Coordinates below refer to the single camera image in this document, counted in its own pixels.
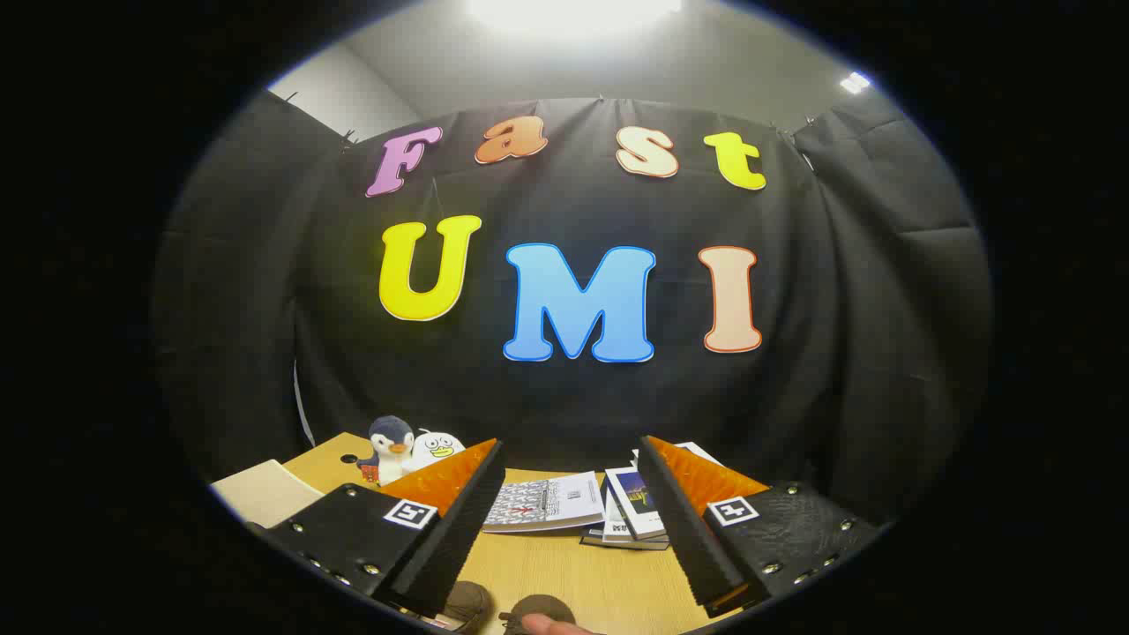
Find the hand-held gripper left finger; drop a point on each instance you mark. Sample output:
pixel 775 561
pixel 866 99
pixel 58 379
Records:
pixel 450 547

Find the grey penguin plush toy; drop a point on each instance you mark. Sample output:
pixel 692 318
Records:
pixel 391 437

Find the white duck plush toy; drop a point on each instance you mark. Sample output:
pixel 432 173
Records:
pixel 437 450

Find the brown fuzzy shoe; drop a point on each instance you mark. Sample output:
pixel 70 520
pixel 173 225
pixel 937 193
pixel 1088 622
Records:
pixel 467 604
pixel 538 607

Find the large ceiling light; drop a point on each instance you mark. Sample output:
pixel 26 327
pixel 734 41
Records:
pixel 573 13

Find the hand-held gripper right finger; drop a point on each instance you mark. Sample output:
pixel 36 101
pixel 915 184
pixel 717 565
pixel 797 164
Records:
pixel 684 538

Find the grey book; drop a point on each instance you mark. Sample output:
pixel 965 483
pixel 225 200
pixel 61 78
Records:
pixel 617 541

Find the dark blue cover book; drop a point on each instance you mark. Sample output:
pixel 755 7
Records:
pixel 635 503

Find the white book black print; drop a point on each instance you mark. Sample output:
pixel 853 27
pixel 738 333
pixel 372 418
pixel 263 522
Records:
pixel 609 520

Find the beige fabric storage box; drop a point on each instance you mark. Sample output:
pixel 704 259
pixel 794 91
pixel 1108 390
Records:
pixel 265 494

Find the patterned cover book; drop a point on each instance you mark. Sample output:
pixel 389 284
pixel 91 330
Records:
pixel 547 503

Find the small ceiling light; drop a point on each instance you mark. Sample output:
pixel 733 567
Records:
pixel 854 83

